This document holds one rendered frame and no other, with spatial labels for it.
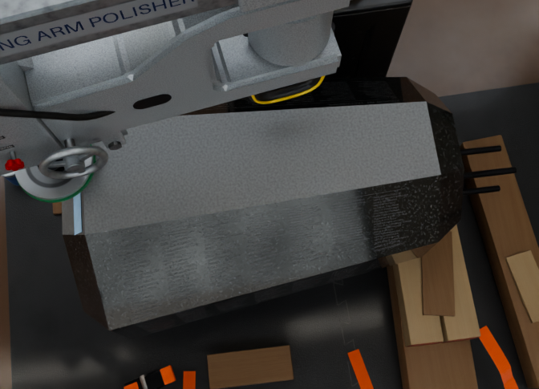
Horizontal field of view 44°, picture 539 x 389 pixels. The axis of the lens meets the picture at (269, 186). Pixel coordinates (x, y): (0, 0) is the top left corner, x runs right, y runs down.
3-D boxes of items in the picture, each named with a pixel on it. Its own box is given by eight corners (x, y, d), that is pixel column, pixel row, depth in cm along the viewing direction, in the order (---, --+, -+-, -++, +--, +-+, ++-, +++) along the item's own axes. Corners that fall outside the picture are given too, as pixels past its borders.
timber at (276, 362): (212, 389, 246) (209, 389, 234) (209, 356, 249) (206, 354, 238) (293, 379, 246) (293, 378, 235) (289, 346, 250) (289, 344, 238)
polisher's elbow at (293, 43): (250, -11, 154) (247, -66, 135) (333, -3, 153) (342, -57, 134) (240, 63, 148) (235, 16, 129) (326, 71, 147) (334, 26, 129)
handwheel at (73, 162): (107, 131, 157) (90, 106, 142) (116, 170, 154) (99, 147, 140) (44, 148, 156) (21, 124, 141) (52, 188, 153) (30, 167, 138)
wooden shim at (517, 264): (504, 258, 248) (505, 257, 246) (528, 250, 249) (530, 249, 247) (531, 323, 241) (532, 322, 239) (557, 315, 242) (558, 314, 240)
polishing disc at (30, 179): (89, 200, 178) (87, 199, 177) (10, 199, 179) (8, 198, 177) (97, 127, 185) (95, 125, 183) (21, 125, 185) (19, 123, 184)
